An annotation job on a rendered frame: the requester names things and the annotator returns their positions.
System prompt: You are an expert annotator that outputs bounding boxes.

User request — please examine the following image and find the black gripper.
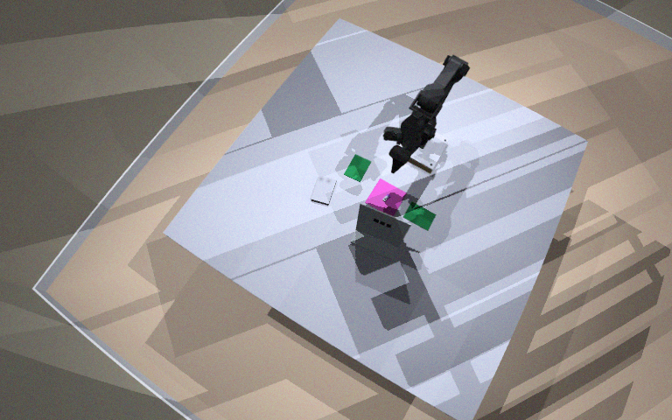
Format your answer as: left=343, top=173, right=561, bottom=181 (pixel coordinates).
left=389, top=132, right=423, bottom=173

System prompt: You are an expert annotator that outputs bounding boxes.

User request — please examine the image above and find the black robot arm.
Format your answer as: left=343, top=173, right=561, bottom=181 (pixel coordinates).
left=382, top=55, right=470, bottom=149

